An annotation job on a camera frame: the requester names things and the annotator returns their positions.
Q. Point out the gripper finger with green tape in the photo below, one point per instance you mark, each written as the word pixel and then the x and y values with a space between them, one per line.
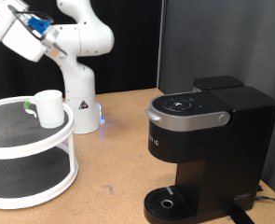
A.
pixel 60 48
pixel 54 54

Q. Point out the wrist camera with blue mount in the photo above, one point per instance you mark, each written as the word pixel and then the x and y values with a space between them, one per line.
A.
pixel 39 25

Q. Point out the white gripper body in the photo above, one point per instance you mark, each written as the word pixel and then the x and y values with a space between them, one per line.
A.
pixel 23 45

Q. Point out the black Keurig coffee machine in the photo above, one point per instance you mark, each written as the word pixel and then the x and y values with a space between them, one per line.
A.
pixel 236 140

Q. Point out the grey partition panel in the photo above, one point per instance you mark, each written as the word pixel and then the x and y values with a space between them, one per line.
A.
pixel 236 37

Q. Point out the white two-tier turntable shelf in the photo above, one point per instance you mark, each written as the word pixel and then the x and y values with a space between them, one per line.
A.
pixel 12 130

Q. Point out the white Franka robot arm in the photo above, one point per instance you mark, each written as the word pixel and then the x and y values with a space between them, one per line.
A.
pixel 81 77

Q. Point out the black curtain backdrop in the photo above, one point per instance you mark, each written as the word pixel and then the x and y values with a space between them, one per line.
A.
pixel 134 46

